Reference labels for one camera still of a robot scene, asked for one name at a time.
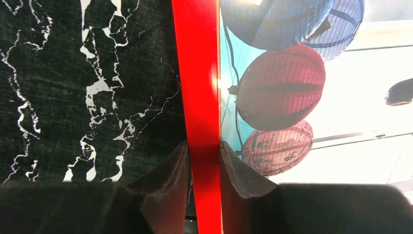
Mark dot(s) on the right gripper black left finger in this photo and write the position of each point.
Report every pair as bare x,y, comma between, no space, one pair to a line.
153,204

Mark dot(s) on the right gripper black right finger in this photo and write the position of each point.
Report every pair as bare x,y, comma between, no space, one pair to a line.
252,204

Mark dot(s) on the red picture frame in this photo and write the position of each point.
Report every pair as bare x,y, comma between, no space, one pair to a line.
196,29

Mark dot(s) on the lantern photo in frame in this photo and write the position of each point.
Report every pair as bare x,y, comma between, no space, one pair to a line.
319,91

